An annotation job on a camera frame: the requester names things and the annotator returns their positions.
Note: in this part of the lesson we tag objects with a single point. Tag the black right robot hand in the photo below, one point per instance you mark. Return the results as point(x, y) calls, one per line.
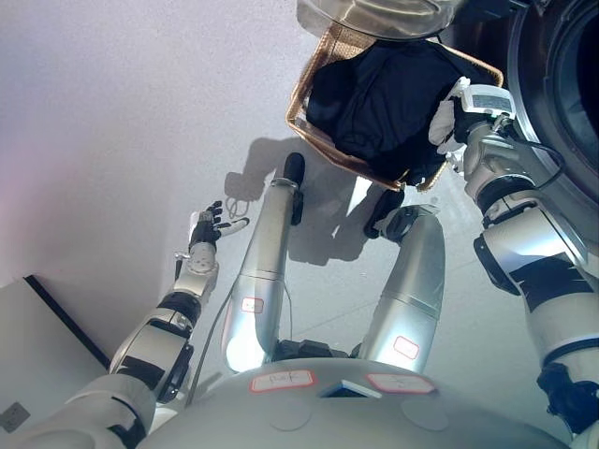
point(465, 126)

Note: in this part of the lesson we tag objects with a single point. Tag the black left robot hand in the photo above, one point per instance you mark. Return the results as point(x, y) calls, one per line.
point(204, 231)

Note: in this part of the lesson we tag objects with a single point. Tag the white cloth garment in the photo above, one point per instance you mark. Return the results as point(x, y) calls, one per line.
point(442, 124)

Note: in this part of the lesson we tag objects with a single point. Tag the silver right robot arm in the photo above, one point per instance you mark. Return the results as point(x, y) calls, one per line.
point(529, 234)

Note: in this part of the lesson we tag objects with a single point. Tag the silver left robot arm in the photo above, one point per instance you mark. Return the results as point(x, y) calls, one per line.
point(154, 327)

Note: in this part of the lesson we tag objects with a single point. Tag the grey front-load washing machine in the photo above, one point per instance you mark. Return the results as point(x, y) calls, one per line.
point(538, 93)

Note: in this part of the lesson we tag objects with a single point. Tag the black clothes pile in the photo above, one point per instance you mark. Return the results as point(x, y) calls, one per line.
point(374, 103)

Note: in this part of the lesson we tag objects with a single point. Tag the woven wicker laundry basket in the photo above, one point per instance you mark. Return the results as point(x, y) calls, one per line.
point(304, 126)

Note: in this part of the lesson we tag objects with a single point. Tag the round glass washer door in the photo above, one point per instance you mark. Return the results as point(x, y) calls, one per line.
point(374, 16)

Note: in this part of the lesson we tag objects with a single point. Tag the silver right robot leg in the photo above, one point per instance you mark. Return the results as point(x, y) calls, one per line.
point(414, 280)

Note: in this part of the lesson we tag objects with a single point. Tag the silver robot torso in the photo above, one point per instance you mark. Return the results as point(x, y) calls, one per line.
point(337, 421)

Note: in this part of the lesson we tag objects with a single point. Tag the white wall socket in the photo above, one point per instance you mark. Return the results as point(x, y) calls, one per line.
point(14, 416)

